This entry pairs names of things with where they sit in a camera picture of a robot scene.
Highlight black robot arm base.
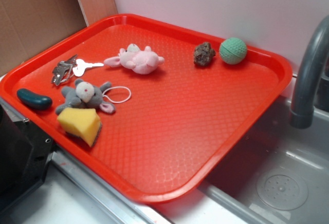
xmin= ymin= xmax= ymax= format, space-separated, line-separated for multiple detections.
xmin=1 ymin=106 xmax=55 ymax=215

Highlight pink plush bunny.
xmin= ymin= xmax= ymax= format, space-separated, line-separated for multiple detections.
xmin=103 ymin=44 xmax=165 ymax=75

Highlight red plastic tray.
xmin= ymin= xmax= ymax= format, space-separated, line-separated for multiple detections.
xmin=1 ymin=14 xmax=293 ymax=203

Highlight brown rock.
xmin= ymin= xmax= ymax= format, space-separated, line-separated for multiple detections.
xmin=193 ymin=42 xmax=216 ymax=67

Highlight grey plush mouse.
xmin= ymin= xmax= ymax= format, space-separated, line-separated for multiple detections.
xmin=54 ymin=78 xmax=132 ymax=115

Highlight yellow sponge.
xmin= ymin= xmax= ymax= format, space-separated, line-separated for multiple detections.
xmin=57 ymin=107 xmax=102 ymax=147

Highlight green dimpled ball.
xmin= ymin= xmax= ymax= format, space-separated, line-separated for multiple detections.
xmin=219 ymin=38 xmax=247 ymax=65

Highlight silver key bunch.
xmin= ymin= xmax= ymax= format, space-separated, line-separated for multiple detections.
xmin=51 ymin=54 xmax=104 ymax=86

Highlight dark green toy pickle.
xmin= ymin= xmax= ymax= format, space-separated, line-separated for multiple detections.
xmin=16 ymin=88 xmax=52 ymax=110

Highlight grey plastic sink basin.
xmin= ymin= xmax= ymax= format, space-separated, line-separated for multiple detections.
xmin=156 ymin=98 xmax=328 ymax=223

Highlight grey faucet spout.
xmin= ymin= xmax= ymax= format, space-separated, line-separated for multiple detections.
xmin=289 ymin=16 xmax=328 ymax=129

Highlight brown cardboard panel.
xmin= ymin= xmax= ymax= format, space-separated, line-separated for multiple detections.
xmin=1 ymin=0 xmax=117 ymax=75

